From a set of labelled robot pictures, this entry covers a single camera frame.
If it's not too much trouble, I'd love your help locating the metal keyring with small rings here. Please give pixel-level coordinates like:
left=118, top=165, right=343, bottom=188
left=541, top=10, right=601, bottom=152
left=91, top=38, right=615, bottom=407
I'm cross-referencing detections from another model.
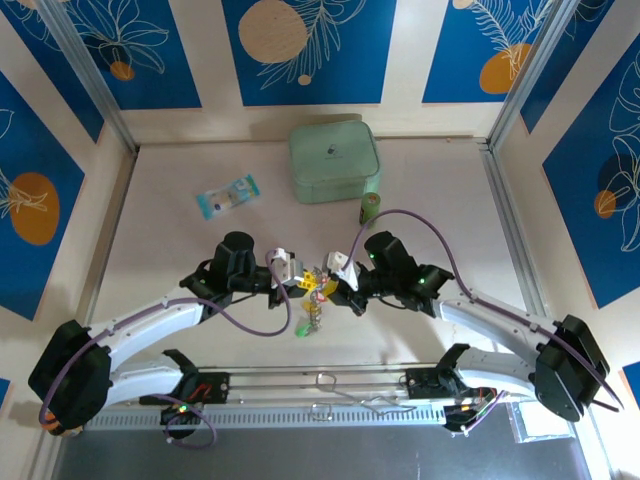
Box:
left=299, top=267, right=331, bottom=336

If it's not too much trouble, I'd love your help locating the blue snack packet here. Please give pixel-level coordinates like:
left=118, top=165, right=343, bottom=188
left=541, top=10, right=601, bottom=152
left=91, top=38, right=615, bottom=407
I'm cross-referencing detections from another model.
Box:
left=195, top=172, right=263, bottom=220

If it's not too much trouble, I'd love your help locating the green cylindrical bottle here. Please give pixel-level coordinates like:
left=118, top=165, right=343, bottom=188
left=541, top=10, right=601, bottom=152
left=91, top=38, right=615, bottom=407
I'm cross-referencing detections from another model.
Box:
left=358, top=192, right=383, bottom=227

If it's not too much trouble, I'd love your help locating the mint green zip case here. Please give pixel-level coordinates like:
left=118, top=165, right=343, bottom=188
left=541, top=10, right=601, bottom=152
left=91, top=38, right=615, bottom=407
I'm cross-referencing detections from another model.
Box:
left=288, top=119, right=383, bottom=205

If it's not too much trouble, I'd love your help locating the black controller board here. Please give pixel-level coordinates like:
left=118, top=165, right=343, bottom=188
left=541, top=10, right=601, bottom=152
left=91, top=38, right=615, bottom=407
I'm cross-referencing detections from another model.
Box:
left=159, top=398, right=205, bottom=427
left=442, top=403, right=484, bottom=435

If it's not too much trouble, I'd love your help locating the clear plastic bag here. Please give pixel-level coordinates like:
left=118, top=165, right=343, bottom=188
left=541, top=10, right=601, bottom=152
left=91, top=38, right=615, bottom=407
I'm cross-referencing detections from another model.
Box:
left=508, top=401, right=575, bottom=445

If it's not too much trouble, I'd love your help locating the orange capped small bottle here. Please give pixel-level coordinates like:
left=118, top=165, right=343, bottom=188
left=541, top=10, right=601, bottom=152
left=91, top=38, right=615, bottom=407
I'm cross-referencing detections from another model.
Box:
left=42, top=418, right=85, bottom=438

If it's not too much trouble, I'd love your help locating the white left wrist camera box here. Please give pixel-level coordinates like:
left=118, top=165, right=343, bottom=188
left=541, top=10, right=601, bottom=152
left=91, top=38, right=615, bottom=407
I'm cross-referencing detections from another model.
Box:
left=267, top=245, right=306, bottom=290

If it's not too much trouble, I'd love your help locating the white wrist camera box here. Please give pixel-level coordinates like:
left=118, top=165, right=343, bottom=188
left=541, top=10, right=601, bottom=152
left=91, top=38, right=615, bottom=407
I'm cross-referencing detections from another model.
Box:
left=323, top=249, right=362, bottom=294
left=267, top=245, right=306, bottom=290

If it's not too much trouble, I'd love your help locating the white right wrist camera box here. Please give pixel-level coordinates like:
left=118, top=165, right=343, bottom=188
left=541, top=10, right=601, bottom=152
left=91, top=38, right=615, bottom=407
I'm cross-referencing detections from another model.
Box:
left=323, top=249, right=362, bottom=294

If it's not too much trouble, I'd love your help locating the aluminium frame beam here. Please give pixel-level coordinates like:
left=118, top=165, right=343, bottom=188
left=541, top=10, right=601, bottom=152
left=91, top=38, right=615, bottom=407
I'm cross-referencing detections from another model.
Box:
left=107, top=362, right=539, bottom=417

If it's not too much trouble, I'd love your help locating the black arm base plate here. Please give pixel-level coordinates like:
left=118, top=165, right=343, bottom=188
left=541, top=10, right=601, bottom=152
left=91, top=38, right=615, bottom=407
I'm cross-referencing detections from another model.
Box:
left=405, top=366, right=496, bottom=401
left=138, top=371, right=232, bottom=407

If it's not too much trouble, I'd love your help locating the thin grey wire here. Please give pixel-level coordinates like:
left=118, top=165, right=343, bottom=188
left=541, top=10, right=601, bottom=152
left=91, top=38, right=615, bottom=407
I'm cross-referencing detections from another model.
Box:
left=333, top=388, right=420, bottom=417

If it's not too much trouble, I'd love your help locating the aluminium side rail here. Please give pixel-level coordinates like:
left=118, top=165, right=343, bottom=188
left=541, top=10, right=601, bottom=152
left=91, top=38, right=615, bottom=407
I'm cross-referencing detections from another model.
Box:
left=74, top=147, right=141, bottom=371
left=477, top=139, right=554, bottom=326

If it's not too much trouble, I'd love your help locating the slotted grey cable tray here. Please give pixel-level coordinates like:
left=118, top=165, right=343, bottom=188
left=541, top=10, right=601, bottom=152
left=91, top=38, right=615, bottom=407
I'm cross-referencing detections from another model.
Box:
left=92, top=402, right=519, bottom=432

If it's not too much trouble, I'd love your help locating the aluminium frame post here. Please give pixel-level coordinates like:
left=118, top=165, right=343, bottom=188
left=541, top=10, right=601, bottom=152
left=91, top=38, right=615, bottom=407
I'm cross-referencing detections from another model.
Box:
left=485, top=0, right=581, bottom=151
left=37, top=0, right=140, bottom=154

